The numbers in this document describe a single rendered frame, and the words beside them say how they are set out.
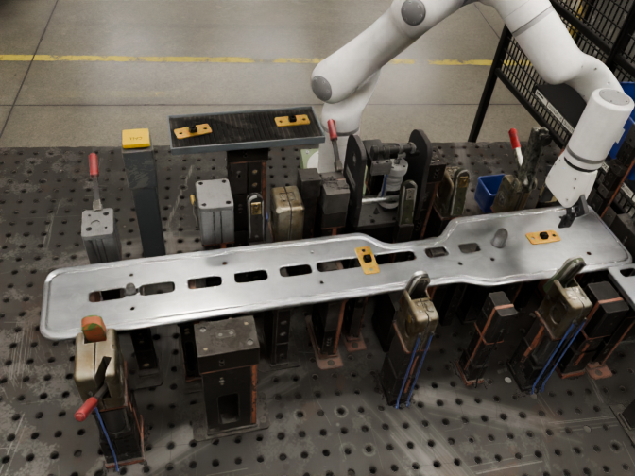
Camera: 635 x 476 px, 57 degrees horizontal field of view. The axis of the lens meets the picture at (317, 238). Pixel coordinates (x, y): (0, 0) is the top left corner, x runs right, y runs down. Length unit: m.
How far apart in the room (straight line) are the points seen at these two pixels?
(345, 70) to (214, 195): 0.50
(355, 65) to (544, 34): 0.49
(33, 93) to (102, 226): 2.66
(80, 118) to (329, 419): 2.65
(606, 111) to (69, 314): 1.16
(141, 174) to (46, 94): 2.51
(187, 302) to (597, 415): 1.05
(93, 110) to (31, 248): 1.94
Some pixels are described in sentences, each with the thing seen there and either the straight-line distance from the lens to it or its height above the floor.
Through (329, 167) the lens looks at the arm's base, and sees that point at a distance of 1.85.
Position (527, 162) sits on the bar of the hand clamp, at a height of 1.13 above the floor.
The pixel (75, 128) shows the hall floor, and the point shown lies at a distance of 3.60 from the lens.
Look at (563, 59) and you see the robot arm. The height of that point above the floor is 1.46.
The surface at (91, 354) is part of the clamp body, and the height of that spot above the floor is 1.06.
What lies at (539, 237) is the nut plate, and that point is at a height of 1.00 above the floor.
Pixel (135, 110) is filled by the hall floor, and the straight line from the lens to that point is 3.70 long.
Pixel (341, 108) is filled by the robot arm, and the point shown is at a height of 1.07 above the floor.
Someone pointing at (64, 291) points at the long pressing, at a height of 1.00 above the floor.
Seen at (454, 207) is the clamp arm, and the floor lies 1.01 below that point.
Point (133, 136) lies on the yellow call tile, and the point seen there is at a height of 1.16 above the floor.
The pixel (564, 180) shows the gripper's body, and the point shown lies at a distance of 1.44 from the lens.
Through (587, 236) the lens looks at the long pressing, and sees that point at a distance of 1.64.
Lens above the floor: 1.99
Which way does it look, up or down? 45 degrees down
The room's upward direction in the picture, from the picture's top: 6 degrees clockwise
